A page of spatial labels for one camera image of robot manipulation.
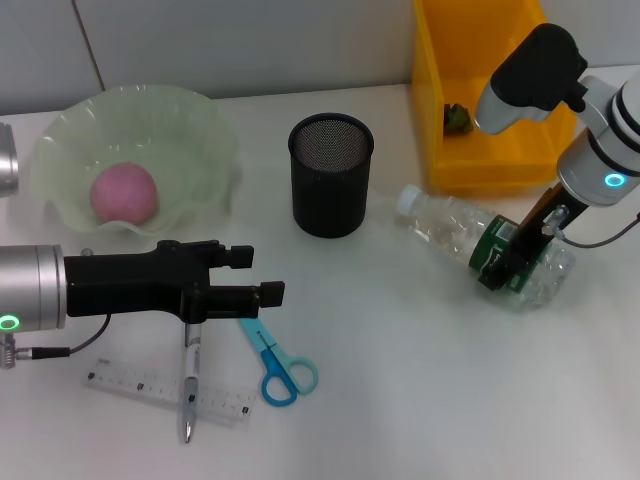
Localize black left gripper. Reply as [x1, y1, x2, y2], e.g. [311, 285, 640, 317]
[64, 239, 286, 324]

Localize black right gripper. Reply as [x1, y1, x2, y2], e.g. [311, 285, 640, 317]
[477, 183, 589, 291]

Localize clear green-label water bottle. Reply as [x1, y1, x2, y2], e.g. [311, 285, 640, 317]
[392, 183, 576, 311]

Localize pink peach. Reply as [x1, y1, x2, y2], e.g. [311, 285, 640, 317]
[89, 162, 160, 225]

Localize green plastic wrapper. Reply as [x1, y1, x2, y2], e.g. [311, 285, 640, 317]
[443, 102, 474, 135]

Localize blue scissors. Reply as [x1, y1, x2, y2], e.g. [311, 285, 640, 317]
[238, 318, 319, 407]

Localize black mesh pen holder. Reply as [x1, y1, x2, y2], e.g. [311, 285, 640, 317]
[287, 113, 375, 239]

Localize silver ballpoint pen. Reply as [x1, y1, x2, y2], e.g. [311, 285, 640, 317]
[178, 322, 204, 445]

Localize transparent plastic ruler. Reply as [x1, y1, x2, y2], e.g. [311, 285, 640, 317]
[82, 357, 259, 431]

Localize pale green wavy glass plate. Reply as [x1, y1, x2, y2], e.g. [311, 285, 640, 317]
[29, 84, 240, 236]

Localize yellow plastic bin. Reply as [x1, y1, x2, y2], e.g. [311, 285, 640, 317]
[412, 0, 577, 194]

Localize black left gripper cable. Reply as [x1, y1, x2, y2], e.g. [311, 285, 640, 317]
[29, 313, 112, 361]

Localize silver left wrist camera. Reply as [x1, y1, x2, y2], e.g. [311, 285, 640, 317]
[0, 122, 20, 199]

